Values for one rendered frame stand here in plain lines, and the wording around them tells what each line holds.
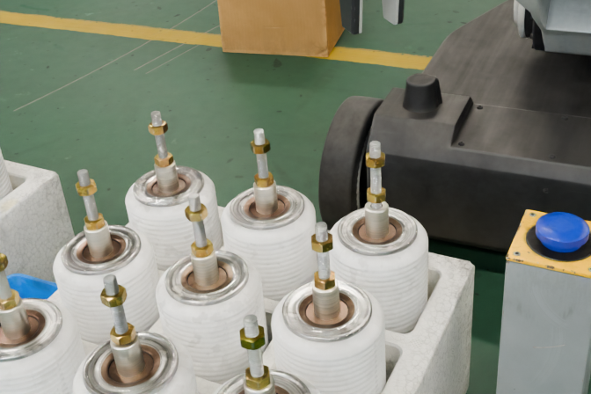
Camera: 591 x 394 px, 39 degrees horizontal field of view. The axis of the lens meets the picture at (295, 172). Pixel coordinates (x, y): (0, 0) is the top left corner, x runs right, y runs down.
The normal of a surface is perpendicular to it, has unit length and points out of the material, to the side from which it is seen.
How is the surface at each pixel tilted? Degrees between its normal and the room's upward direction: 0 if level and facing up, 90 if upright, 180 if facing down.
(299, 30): 89
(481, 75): 0
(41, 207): 90
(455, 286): 0
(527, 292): 90
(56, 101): 0
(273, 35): 89
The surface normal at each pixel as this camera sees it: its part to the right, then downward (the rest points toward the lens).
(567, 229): -0.07, -0.84
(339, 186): -0.37, 0.25
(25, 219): 0.89, 0.18
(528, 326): -0.43, 0.50
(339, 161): -0.34, -0.07
